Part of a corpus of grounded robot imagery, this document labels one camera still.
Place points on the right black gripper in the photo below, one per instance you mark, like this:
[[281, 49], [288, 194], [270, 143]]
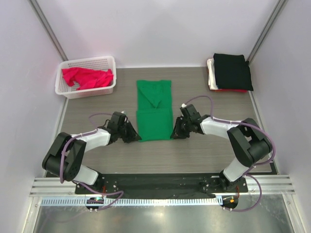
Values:
[[177, 133]]

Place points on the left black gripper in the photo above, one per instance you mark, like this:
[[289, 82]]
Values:
[[133, 136]]

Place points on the green t shirt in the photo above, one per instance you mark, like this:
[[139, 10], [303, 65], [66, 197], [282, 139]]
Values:
[[154, 113]]

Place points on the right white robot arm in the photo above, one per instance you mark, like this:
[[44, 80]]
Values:
[[249, 143]]

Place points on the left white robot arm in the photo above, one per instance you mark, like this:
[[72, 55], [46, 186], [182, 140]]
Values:
[[65, 156]]

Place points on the red folded t shirt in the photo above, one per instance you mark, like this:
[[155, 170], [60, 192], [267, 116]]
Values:
[[229, 90]]

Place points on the white folded t shirt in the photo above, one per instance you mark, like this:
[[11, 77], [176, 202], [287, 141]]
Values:
[[211, 74]]

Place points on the white plastic basket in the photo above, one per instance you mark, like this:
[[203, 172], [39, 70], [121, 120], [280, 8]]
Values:
[[103, 63]]

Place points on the black folded t shirt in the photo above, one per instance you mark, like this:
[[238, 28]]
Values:
[[232, 72]]

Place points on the white slotted cable duct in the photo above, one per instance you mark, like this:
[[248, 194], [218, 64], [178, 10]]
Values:
[[96, 201]]

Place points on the left aluminium frame post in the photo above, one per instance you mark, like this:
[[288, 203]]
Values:
[[48, 29]]

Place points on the aluminium frame post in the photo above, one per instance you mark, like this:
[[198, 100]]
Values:
[[278, 8], [48, 29]]

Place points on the right aluminium frame post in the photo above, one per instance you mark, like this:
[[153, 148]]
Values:
[[278, 8]]

